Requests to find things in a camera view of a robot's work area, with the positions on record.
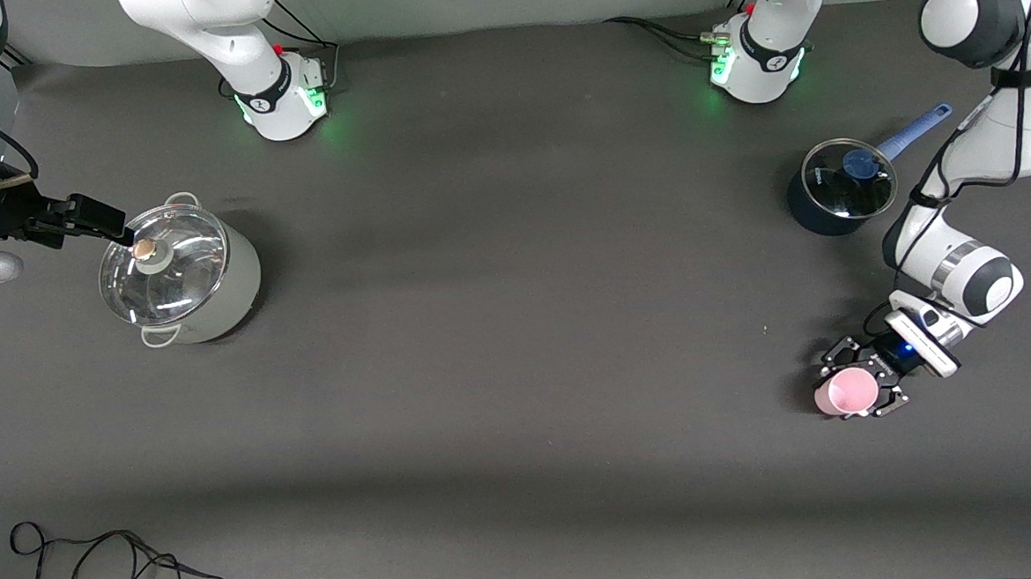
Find pink cup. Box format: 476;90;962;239
812;367;881;420

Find glass lid with tan knob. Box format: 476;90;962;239
95;202;233;330

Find dark blue saucepan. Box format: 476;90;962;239
782;102;960;239

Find glass lid with blue knob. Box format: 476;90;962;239
801;136;901;222

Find dark grey table mat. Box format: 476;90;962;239
0;0;1031;579

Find pale grey two-handled pot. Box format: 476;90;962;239
94;189;266;351

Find black right arm base cables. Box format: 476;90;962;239
216;0;344;101

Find black arm base cables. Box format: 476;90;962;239
216;0;344;101
603;11;734;67

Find long thin black cable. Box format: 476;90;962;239
0;510;241;579

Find black left arm base cables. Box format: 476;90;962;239
603;11;734;67

